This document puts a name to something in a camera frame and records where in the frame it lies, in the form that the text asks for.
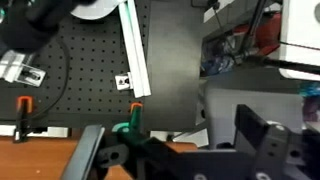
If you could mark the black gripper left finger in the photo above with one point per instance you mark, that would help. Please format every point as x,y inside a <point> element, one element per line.
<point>83,153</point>

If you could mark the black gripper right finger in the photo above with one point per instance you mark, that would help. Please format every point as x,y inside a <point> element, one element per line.
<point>263,140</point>

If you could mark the grey office chair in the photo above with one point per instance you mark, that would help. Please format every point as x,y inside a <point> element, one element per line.
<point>226,113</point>

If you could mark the black clamp with orange tips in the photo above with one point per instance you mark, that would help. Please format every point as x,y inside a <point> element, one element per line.
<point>24,101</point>
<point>136,106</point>

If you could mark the black perforated breadboard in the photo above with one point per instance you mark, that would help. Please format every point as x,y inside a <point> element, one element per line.
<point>93,60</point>

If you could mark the dark grey board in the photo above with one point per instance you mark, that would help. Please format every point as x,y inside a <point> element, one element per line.
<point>173,66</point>

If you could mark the white desk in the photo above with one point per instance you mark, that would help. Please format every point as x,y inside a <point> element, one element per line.
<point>300,26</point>

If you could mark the black tripod with camera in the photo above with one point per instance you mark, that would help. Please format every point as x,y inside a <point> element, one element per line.
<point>283,64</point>

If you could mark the aluminium corner bracket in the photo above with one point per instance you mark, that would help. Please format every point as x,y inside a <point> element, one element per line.
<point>123,81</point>

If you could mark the long aluminium rail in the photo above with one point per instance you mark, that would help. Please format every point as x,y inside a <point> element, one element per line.
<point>136,60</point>

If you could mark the short aluminium rail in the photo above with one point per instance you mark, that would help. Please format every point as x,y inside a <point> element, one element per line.
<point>13,66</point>

